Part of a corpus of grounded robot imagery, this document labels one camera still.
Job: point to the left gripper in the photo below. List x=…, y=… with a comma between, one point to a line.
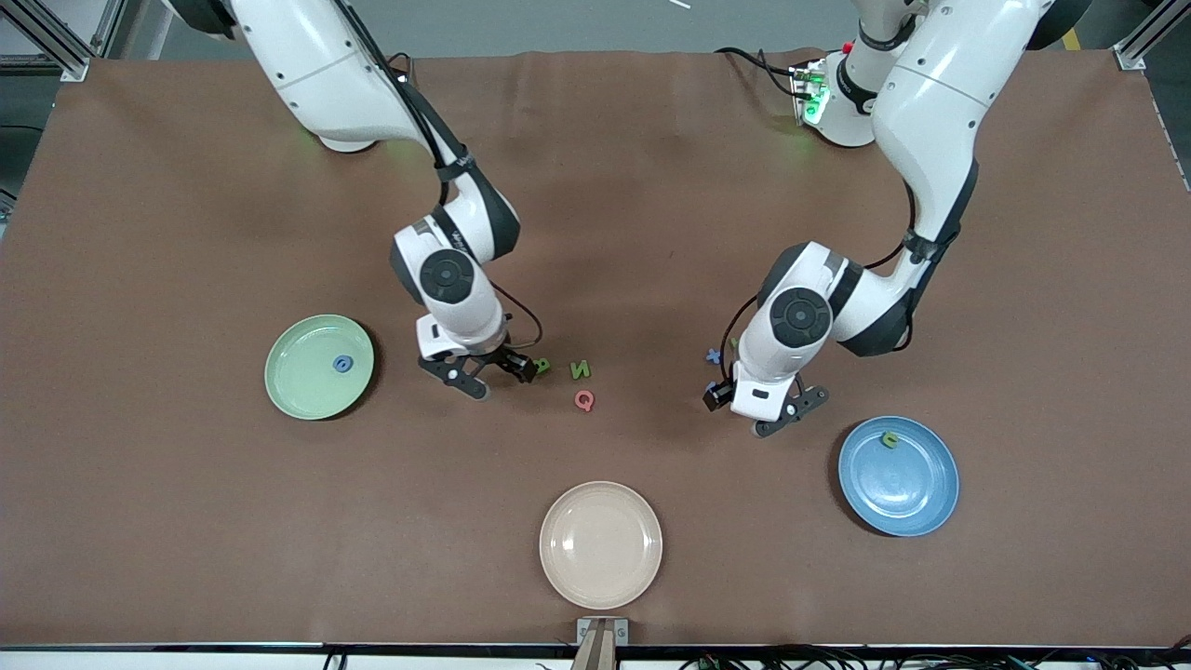
x=716, y=396

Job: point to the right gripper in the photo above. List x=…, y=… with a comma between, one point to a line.
x=503, y=358

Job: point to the green capital letter N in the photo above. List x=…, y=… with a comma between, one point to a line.
x=581, y=370

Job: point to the pink capital letter Q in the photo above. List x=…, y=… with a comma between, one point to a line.
x=578, y=401

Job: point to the blue capital letter G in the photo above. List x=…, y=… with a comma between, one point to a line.
x=337, y=366

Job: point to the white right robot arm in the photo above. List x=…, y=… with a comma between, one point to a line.
x=316, y=65

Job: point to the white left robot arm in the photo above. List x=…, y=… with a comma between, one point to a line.
x=940, y=93

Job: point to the beige plastic plate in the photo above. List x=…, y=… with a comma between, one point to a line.
x=600, y=544

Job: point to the green plastic plate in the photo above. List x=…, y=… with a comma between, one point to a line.
x=298, y=372

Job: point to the blue plastic plate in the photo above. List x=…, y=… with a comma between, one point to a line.
x=912, y=502

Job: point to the brown table cloth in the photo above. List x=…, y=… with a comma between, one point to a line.
x=186, y=521

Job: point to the black table edge trim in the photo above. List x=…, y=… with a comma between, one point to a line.
x=186, y=646

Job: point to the yellow floor tape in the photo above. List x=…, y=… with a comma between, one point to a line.
x=1072, y=37

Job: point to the grey bracket with tan bar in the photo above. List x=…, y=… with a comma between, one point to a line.
x=602, y=647

